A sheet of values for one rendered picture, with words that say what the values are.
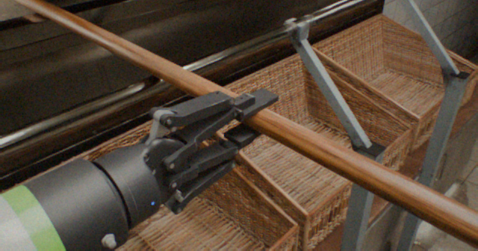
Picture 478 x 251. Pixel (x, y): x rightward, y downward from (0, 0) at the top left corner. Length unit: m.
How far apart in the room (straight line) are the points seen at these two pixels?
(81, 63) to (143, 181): 0.68
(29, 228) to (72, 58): 0.71
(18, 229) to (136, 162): 0.11
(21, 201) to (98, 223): 0.06
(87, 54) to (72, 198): 0.71
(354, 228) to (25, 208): 0.80
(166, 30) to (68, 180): 0.82
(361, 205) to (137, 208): 0.67
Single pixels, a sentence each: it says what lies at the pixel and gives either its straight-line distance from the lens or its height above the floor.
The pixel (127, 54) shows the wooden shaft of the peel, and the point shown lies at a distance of 0.69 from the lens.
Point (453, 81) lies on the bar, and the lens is 1.30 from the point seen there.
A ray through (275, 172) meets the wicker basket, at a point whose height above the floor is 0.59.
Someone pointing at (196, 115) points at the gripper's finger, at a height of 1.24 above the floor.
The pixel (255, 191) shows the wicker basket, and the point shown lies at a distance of 1.04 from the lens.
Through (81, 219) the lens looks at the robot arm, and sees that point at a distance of 0.36.
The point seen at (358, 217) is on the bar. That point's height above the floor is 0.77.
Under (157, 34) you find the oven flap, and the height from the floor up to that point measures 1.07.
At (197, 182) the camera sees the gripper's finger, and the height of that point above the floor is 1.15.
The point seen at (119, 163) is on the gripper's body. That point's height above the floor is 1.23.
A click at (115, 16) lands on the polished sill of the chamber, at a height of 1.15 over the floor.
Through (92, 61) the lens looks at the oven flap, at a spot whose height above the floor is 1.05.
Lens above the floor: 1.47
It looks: 33 degrees down
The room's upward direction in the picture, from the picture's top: straight up
